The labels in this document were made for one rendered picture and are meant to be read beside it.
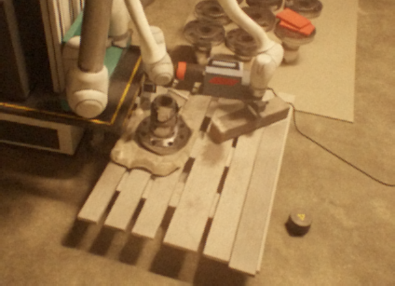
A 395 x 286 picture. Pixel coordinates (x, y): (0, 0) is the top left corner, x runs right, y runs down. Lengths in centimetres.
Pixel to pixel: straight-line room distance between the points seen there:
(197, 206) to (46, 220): 69
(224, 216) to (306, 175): 64
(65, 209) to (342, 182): 141
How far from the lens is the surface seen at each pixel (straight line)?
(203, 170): 237
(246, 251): 210
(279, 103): 269
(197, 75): 273
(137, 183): 229
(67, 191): 247
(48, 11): 226
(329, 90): 325
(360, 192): 271
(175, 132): 244
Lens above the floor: 190
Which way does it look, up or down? 43 degrees down
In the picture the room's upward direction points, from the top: 7 degrees clockwise
